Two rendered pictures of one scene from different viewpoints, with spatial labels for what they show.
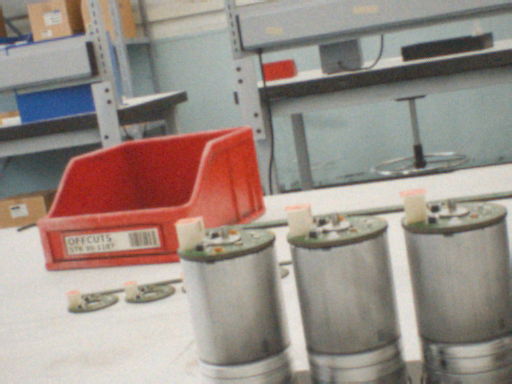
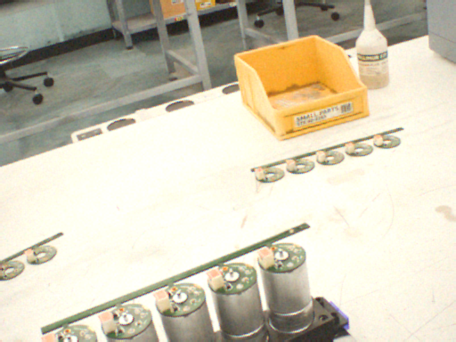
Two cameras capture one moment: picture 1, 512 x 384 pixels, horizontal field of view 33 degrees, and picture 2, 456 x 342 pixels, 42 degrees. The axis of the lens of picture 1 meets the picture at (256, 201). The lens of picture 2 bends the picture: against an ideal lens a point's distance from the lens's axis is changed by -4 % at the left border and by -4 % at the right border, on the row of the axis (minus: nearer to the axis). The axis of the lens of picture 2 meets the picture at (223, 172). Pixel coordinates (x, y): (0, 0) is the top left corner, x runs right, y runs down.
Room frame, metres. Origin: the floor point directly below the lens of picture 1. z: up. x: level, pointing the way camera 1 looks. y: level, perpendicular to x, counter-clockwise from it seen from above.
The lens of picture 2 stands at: (-0.02, 0.04, 0.99)
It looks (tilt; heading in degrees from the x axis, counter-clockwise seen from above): 27 degrees down; 330
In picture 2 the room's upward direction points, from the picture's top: 11 degrees counter-clockwise
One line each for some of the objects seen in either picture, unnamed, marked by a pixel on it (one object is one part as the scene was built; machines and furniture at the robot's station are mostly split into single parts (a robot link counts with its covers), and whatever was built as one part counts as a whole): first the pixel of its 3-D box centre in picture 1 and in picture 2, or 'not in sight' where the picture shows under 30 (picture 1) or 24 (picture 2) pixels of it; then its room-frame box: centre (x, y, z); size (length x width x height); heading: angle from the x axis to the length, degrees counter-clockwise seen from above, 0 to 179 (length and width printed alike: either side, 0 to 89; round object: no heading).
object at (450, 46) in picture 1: (447, 46); not in sight; (2.62, -0.64, 0.77); 0.24 x 0.16 x 0.04; 62
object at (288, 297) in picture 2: not in sight; (287, 294); (0.19, -0.10, 0.79); 0.02 x 0.02 x 0.05
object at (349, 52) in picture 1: (341, 55); not in sight; (2.62, -0.32, 0.80); 0.15 x 0.12 x 0.10; 168
